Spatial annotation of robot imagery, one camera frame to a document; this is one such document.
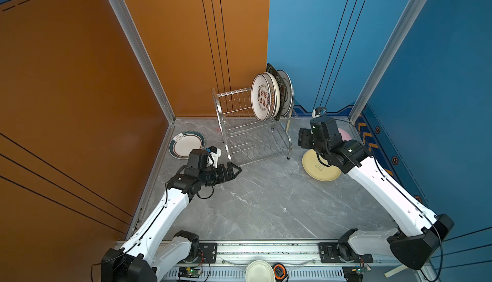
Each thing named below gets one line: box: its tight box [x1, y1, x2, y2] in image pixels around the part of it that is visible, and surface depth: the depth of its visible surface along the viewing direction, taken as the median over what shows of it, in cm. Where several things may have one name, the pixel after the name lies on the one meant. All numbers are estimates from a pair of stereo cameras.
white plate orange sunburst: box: [264, 72, 277, 122], surface depth 73 cm
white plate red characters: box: [251, 74, 272, 122], surface depth 85 cm
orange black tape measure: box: [272, 262, 289, 282], surface depth 68 cm
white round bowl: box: [245, 259, 275, 282], surface depth 70 cm
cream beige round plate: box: [265, 71, 281, 120], surface depth 74 cm
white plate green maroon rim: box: [168, 131, 206, 160], surface depth 111 cm
